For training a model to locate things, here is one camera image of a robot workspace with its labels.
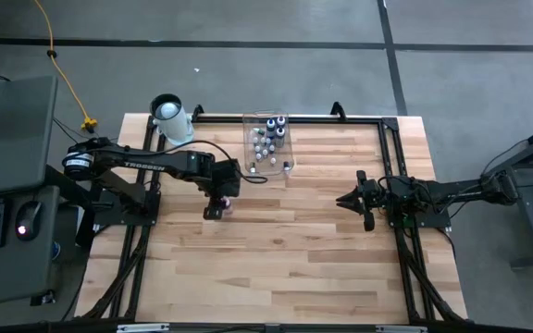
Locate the black table frame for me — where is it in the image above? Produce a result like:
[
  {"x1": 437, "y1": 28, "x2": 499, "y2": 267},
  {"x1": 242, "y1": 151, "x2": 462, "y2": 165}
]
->
[{"x1": 74, "y1": 114, "x2": 469, "y2": 333}]

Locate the silver metal bracket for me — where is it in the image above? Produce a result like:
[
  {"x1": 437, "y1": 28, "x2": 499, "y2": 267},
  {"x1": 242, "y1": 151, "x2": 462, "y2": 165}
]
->
[
  {"x1": 376, "y1": 324, "x2": 428, "y2": 333},
  {"x1": 117, "y1": 323, "x2": 170, "y2": 333}
]

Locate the yellow extension cable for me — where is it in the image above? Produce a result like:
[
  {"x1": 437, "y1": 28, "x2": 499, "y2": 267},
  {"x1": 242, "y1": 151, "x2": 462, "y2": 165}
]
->
[{"x1": 32, "y1": 0, "x2": 93, "y2": 122}]

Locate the grey side desk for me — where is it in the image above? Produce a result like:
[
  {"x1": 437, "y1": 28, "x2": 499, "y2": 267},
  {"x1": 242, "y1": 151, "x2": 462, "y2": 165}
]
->
[{"x1": 0, "y1": 75, "x2": 62, "y2": 310}]

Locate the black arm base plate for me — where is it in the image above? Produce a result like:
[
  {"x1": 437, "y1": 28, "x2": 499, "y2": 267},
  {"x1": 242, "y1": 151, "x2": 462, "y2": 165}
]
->
[
  {"x1": 384, "y1": 191, "x2": 452, "y2": 230},
  {"x1": 93, "y1": 191, "x2": 161, "y2": 228}
]

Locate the black computer mouse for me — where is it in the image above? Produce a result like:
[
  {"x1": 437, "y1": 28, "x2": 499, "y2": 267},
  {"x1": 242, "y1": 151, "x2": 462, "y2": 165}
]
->
[{"x1": 15, "y1": 201, "x2": 43, "y2": 241}]

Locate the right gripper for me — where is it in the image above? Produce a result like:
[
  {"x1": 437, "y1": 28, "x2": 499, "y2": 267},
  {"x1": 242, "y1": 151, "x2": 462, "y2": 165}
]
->
[{"x1": 335, "y1": 169, "x2": 390, "y2": 232}]

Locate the clear plastic bin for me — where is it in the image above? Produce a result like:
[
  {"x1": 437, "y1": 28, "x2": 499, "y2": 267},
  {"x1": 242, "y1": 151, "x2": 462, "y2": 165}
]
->
[{"x1": 242, "y1": 109, "x2": 294, "y2": 177}]

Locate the white cylindrical cup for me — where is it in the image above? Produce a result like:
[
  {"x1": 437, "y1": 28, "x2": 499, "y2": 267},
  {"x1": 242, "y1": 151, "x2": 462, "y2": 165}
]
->
[{"x1": 149, "y1": 92, "x2": 196, "y2": 147}]

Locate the black metal stand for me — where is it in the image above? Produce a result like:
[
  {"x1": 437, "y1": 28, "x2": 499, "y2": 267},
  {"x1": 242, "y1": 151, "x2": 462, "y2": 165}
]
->
[{"x1": 497, "y1": 115, "x2": 533, "y2": 269}]

